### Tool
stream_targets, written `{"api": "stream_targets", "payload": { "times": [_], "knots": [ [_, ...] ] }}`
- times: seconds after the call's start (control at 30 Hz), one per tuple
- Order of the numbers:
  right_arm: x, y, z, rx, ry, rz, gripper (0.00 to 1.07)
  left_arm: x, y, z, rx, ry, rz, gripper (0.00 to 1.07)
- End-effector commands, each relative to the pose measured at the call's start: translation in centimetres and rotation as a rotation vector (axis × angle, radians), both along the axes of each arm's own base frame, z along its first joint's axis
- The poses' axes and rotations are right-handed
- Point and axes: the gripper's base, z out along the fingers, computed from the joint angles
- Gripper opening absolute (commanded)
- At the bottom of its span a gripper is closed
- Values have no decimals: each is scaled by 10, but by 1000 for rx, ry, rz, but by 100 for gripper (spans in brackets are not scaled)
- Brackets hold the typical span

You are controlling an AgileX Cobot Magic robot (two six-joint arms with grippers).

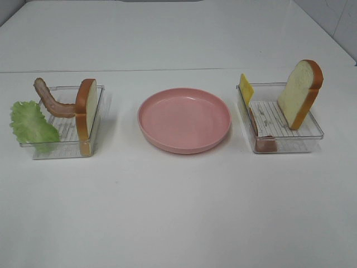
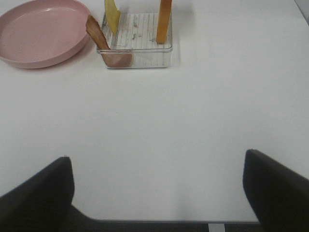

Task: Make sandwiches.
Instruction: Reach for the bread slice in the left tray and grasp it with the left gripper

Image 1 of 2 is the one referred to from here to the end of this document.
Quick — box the white bread slice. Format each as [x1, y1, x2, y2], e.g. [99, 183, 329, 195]
[277, 59, 324, 130]
[75, 79, 98, 156]

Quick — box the brown bacon strip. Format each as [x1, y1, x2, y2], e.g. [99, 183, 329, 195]
[33, 78, 75, 118]
[249, 108, 277, 153]

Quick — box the green lettuce leaf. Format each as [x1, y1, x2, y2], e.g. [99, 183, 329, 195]
[9, 100, 60, 153]

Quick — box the pink round plate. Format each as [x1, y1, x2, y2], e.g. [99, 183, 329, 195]
[137, 88, 231, 154]

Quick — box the yellow cheese slice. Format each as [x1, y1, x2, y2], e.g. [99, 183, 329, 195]
[239, 73, 254, 107]

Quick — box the clear right plastic container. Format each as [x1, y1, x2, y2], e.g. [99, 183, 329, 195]
[236, 83, 324, 154]

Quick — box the clear plastic container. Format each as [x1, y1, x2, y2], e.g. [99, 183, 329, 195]
[236, 83, 324, 154]
[19, 85, 110, 160]

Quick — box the clear left plastic container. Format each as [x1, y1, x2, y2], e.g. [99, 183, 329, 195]
[19, 85, 110, 160]

